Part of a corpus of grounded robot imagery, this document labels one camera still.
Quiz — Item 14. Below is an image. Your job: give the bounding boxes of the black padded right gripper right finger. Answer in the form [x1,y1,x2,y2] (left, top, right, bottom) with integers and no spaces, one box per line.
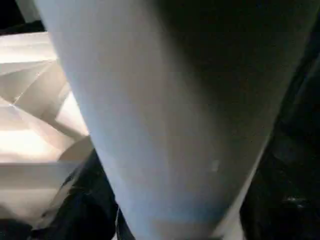
[239,138,320,240]

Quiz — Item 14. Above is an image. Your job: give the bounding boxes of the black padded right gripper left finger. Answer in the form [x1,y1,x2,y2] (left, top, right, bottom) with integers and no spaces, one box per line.
[27,149,119,240]

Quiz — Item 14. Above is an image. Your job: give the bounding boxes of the white plastic table top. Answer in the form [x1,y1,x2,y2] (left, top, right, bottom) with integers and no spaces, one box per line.
[0,31,96,227]

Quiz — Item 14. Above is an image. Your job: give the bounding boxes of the white plastic table leg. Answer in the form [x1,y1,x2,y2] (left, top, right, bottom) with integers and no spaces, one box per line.
[34,0,320,240]

